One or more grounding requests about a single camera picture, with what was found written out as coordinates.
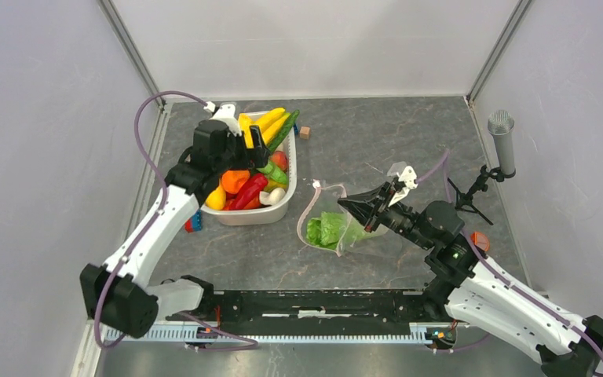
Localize yellow crinkled lettuce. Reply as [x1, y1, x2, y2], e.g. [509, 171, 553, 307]
[238, 113, 254, 149]

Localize orange bell pepper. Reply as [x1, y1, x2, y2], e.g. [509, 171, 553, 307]
[221, 170, 250, 195]

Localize red pepper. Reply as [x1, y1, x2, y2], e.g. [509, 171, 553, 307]
[223, 173, 268, 210]

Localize dark green cucumber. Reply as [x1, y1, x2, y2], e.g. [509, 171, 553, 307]
[268, 109, 300, 152]

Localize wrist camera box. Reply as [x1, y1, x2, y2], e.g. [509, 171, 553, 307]
[210, 102, 243, 137]
[387, 162, 418, 207]

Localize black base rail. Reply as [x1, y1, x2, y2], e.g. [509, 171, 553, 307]
[190, 289, 453, 335]

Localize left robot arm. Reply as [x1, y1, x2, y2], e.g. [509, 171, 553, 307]
[80, 119, 270, 349]

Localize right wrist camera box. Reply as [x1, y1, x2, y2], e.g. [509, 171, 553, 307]
[387, 162, 418, 207]

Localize green napa cabbage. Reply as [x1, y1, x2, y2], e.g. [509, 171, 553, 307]
[302, 211, 388, 254]

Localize orange round object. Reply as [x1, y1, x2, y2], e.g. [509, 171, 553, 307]
[470, 232, 491, 253]

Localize white plastic basket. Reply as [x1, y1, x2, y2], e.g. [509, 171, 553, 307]
[201, 128, 298, 226]

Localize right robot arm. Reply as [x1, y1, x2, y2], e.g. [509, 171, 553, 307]
[338, 182, 603, 376]

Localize yellow banana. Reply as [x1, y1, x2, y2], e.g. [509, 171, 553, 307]
[254, 107, 286, 134]
[263, 112, 291, 147]

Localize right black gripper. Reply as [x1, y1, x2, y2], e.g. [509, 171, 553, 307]
[337, 181, 433, 251]

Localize black microphone tripod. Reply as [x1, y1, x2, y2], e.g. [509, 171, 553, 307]
[447, 165, 510, 225]

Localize small wooden cube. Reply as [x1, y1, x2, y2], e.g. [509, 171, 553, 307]
[299, 126, 311, 140]

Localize blue red toy block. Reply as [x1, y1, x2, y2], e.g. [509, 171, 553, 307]
[184, 210, 203, 233]

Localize light green bitter gourd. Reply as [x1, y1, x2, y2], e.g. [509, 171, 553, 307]
[257, 160, 288, 185]

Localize grey microphone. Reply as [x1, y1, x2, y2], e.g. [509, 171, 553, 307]
[487, 110, 516, 178]

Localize clear zip top bag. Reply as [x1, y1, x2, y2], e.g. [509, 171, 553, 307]
[296, 180, 403, 258]

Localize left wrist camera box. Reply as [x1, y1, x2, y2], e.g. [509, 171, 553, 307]
[210, 102, 243, 137]

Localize yellow lemon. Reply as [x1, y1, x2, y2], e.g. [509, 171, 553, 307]
[205, 185, 227, 210]

